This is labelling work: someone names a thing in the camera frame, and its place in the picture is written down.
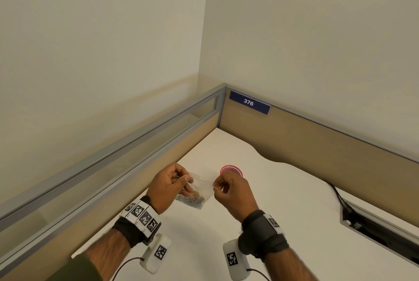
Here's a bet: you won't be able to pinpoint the person's right hand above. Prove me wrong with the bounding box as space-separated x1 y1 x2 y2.
212 171 260 223

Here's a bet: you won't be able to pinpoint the person's left hand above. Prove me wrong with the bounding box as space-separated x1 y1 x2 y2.
146 163 194 215

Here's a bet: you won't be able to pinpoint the small clear plastic bag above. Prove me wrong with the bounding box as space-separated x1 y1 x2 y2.
175 171 215 210

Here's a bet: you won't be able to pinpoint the person's left forearm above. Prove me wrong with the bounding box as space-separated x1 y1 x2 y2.
85 228 131 271

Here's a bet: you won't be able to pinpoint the red cup with paper label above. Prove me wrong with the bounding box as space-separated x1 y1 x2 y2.
220 165 244 179

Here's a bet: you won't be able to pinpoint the left wristband with marker tags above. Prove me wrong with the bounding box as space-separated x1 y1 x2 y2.
113 196 162 248

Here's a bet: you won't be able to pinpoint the right wristband with marker tag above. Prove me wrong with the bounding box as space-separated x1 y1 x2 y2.
238 209 290 260

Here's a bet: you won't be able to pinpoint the beige partition with glass strip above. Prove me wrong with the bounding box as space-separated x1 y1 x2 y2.
0 83 228 281

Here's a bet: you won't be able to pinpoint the blue sign plate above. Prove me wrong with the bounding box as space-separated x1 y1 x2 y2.
229 90 271 116

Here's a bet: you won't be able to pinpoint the beige partition panel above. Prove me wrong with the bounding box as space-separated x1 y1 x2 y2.
217 85 419 206

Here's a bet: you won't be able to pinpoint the olive green sleeve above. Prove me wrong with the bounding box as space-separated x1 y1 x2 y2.
45 253 100 281

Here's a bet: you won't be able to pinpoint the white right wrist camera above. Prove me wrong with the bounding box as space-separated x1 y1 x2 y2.
222 239 251 281

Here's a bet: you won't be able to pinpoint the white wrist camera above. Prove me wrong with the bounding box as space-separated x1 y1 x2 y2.
222 239 251 281
140 233 172 274

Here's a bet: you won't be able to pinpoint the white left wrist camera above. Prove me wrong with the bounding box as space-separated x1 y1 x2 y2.
140 233 172 274

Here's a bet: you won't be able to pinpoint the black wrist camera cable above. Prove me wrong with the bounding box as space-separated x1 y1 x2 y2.
113 257 143 281
247 268 272 281

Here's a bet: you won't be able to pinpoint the desk cable tray opening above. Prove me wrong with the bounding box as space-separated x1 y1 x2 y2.
340 199 419 264

